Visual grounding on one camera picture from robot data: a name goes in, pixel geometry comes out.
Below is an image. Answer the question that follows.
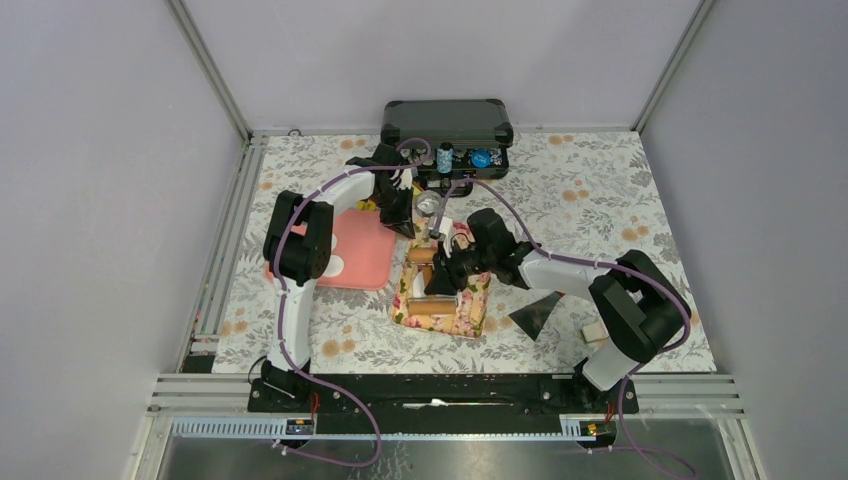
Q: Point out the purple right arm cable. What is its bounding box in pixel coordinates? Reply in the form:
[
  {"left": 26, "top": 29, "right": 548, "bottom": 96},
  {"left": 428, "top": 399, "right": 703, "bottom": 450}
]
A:
[{"left": 433, "top": 177, "right": 697, "bottom": 480}]

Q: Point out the white dough wrapper lower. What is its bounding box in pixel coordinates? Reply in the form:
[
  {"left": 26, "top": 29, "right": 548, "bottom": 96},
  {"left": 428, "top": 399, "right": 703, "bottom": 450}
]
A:
[{"left": 324, "top": 254, "right": 344, "bottom": 278}]

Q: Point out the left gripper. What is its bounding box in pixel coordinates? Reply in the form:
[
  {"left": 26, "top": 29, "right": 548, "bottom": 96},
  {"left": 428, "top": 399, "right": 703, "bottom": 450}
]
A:
[{"left": 371, "top": 186, "right": 414, "bottom": 239}]

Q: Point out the pink plastic tray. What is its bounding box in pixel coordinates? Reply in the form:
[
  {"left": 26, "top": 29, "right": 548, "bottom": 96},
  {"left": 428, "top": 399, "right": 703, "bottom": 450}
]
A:
[{"left": 264, "top": 209, "right": 399, "bottom": 293}]

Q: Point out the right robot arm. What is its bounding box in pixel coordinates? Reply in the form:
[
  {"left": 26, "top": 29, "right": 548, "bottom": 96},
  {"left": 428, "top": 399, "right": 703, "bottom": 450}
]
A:
[{"left": 424, "top": 208, "right": 691, "bottom": 412}]

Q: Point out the yellow big blind button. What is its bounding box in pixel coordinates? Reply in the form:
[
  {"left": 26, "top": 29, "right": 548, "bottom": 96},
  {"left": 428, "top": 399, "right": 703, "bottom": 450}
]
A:
[{"left": 357, "top": 200, "right": 378, "bottom": 212}]

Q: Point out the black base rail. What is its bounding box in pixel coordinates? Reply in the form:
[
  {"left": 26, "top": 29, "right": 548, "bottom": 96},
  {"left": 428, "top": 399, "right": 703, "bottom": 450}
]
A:
[{"left": 247, "top": 372, "right": 639, "bottom": 436}]

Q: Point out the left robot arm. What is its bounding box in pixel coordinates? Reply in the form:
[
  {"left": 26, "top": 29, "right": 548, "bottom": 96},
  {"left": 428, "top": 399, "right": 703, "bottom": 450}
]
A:
[{"left": 260, "top": 143, "right": 417, "bottom": 411}]

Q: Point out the blue small blind button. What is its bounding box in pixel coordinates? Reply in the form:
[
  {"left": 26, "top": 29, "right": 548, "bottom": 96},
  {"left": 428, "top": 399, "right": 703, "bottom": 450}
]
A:
[{"left": 470, "top": 149, "right": 492, "bottom": 168}]

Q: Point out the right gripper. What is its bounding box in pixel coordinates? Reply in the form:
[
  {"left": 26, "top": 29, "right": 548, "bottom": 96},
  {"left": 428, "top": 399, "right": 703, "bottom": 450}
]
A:
[{"left": 426, "top": 238, "right": 496, "bottom": 297}]

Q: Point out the blue white chip stack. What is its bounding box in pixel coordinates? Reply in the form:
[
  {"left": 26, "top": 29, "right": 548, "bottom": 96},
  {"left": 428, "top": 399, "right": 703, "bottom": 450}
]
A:
[{"left": 436, "top": 142, "right": 454, "bottom": 175}]

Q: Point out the floral yellow tray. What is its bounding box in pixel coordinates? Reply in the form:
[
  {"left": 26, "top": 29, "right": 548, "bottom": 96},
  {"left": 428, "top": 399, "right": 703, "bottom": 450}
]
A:
[{"left": 390, "top": 219, "right": 491, "bottom": 338}]

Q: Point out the black poker chip case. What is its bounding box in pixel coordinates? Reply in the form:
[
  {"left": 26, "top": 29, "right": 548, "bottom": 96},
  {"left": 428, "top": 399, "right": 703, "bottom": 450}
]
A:
[{"left": 380, "top": 98, "right": 515, "bottom": 197}]

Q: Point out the wooden double-ended rolling pin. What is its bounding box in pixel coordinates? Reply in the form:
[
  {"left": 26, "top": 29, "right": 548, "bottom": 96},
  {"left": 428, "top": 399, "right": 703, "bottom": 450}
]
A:
[{"left": 407, "top": 247, "right": 458, "bottom": 316}]

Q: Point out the white dough ball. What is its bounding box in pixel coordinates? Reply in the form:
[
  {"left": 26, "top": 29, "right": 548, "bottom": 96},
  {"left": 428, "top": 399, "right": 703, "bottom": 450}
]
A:
[{"left": 409, "top": 270, "right": 428, "bottom": 300}]

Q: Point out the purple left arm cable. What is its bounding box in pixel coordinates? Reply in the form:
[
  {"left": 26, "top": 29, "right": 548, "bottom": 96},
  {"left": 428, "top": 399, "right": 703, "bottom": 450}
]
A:
[{"left": 272, "top": 137, "right": 433, "bottom": 469}]

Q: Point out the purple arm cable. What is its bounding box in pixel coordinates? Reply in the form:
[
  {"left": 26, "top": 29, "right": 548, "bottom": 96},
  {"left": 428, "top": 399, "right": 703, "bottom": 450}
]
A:
[
  {"left": 272, "top": 137, "right": 433, "bottom": 469},
  {"left": 433, "top": 177, "right": 697, "bottom": 480}
]

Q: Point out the white green eraser block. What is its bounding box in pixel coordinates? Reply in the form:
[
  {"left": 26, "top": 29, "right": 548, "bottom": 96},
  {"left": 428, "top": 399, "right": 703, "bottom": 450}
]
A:
[{"left": 580, "top": 322, "right": 609, "bottom": 344}]

